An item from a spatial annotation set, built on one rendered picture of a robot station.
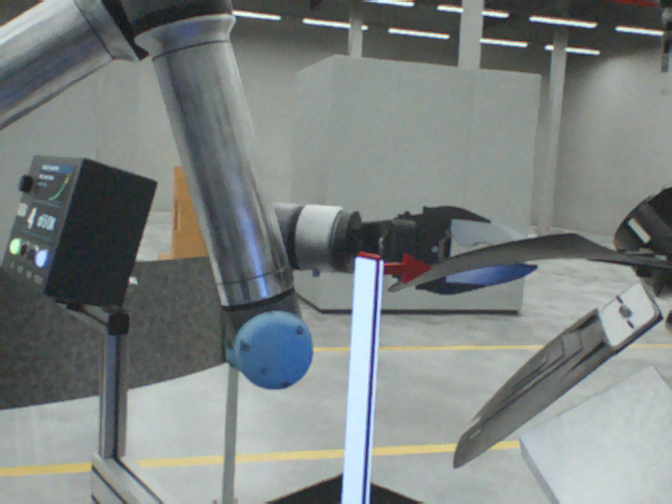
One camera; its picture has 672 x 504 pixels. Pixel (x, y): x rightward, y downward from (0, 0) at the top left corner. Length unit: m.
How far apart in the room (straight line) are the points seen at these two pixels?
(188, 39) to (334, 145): 6.09
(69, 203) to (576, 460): 0.69
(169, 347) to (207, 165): 1.90
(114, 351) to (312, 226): 0.35
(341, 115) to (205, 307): 4.32
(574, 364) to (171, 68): 0.54
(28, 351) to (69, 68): 1.56
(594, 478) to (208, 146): 0.47
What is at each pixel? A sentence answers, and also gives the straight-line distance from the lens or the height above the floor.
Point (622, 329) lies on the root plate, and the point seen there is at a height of 1.10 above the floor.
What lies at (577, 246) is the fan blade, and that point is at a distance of 0.63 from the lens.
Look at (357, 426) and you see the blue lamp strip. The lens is 0.61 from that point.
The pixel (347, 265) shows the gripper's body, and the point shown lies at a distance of 0.85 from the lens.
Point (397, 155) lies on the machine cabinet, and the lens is 6.98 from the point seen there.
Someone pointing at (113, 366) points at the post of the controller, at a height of 0.98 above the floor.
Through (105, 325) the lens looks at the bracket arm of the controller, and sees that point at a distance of 1.07.
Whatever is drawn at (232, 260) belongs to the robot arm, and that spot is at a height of 1.16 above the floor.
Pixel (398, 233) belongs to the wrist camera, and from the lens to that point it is 0.74.
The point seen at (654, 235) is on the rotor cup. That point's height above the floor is 1.20.
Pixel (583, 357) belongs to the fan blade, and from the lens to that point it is 0.92.
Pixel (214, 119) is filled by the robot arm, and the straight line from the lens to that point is 0.74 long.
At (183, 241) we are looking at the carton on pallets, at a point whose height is 0.41.
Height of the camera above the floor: 1.25
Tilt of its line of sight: 6 degrees down
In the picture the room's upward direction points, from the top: 3 degrees clockwise
